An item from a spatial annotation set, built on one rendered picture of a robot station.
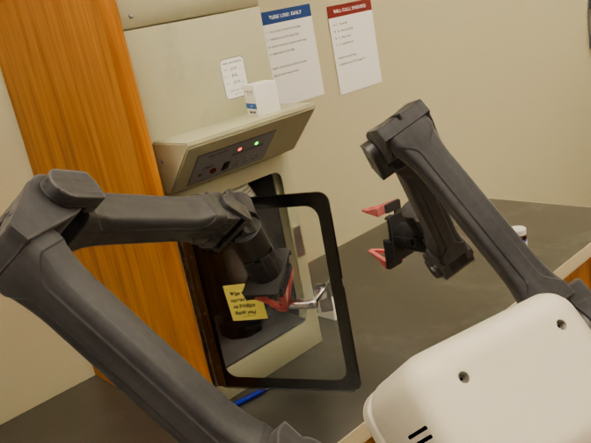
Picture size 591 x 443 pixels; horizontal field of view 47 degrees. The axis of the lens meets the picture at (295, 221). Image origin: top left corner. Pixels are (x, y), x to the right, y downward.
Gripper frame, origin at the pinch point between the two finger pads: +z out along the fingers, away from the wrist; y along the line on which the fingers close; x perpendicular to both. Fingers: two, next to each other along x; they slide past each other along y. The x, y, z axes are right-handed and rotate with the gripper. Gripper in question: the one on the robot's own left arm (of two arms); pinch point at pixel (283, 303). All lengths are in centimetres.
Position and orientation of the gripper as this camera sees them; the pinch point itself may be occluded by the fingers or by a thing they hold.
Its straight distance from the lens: 122.3
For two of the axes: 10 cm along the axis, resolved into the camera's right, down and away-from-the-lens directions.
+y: -2.1, 7.2, -6.6
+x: 9.2, -0.7, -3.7
